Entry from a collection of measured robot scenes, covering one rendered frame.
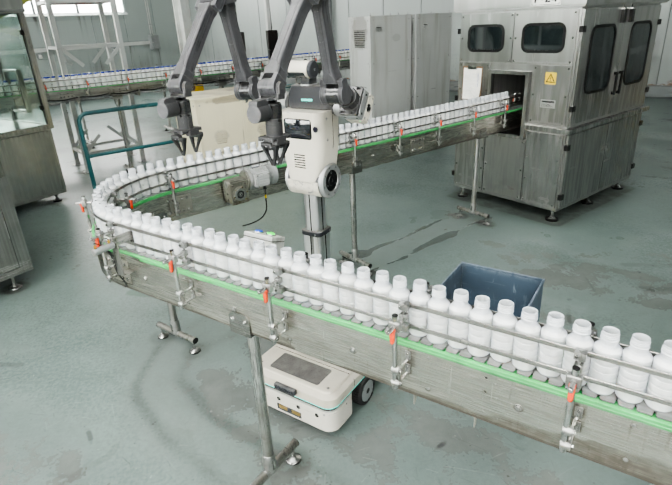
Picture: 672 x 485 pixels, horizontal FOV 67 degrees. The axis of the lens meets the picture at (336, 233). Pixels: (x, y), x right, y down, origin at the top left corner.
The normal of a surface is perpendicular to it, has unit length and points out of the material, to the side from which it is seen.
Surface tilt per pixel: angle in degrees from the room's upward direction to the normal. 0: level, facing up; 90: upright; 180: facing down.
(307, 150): 90
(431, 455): 0
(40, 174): 90
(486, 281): 90
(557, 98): 90
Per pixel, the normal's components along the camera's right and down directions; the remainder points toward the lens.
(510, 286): -0.54, 0.35
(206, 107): 0.63, 0.28
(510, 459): -0.04, -0.92
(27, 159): 0.83, 0.18
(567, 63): -0.78, 0.28
